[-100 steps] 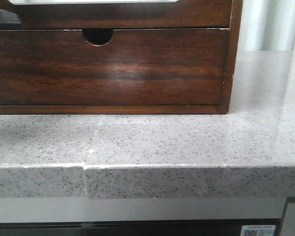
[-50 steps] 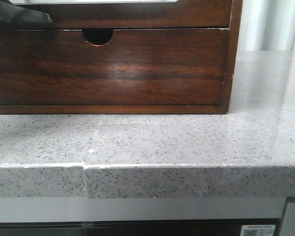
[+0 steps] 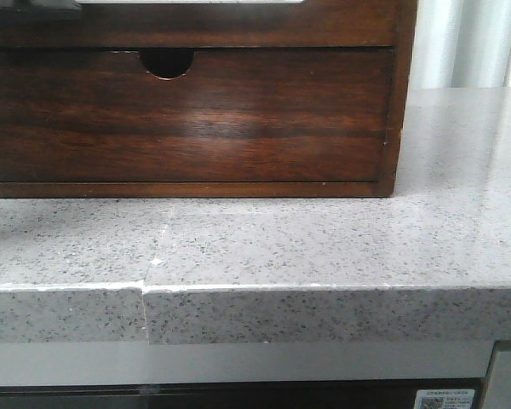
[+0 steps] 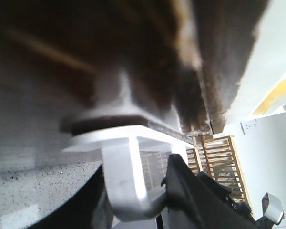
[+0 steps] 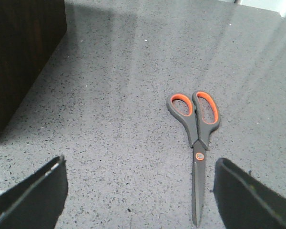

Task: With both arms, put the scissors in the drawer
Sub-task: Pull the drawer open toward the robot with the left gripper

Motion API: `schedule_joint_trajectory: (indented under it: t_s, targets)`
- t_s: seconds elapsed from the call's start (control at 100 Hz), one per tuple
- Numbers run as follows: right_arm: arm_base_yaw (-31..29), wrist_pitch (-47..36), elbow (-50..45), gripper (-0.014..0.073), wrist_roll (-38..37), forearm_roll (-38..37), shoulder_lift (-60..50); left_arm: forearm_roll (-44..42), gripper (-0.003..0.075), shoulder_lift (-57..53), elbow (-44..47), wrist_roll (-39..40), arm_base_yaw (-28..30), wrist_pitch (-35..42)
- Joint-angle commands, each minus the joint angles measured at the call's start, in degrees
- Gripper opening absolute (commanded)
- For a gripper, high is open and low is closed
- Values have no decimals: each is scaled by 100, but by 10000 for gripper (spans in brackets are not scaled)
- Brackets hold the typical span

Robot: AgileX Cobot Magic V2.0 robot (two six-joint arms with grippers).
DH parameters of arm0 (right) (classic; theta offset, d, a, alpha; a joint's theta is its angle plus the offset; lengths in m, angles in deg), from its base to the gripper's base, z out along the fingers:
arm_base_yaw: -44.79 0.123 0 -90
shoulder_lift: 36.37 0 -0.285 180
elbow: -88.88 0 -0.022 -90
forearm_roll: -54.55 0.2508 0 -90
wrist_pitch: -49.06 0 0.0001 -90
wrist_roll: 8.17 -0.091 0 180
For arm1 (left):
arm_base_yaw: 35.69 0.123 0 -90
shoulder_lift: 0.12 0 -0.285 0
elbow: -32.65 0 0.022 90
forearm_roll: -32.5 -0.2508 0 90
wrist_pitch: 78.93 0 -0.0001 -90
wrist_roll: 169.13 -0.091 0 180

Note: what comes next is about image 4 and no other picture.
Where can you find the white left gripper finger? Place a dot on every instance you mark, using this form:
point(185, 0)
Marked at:
point(120, 99)
point(122, 166)

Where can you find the wooden drawer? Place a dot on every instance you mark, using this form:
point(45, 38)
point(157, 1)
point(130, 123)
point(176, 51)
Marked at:
point(51, 51)

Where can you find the dark wooden drawer cabinet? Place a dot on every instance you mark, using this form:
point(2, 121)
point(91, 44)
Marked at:
point(227, 33)

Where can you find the light wooden slatted rack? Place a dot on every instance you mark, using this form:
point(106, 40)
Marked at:
point(217, 164)

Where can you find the grey metallic camera mount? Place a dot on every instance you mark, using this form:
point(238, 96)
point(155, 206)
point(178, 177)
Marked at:
point(272, 208)

